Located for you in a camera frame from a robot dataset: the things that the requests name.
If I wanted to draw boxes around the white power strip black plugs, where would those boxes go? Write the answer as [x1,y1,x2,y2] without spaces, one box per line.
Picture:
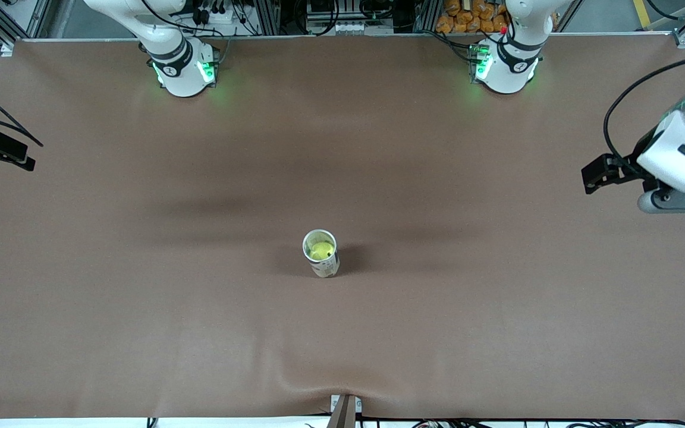
[191,0,242,26]

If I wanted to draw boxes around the blue white tennis ball can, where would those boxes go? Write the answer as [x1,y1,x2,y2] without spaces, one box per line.
[302,229,341,279]

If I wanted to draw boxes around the bag of orange items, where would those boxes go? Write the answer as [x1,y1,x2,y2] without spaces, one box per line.
[436,0,510,34]

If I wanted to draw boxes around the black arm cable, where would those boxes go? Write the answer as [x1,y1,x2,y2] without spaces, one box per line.
[0,80,44,147]
[603,56,685,164]

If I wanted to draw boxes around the aluminium frame post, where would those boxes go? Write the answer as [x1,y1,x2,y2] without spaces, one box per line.
[415,0,438,33]
[257,0,281,35]

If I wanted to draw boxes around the metal bracket with brown post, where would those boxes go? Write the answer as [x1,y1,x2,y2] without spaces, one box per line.
[330,394,363,428]

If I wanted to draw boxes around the brown table mat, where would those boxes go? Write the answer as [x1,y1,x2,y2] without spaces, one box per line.
[0,36,685,420]

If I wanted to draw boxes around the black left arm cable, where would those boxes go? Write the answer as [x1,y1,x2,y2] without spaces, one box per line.
[603,56,685,164]

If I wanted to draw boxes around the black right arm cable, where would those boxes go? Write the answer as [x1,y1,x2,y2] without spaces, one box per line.
[0,80,44,147]

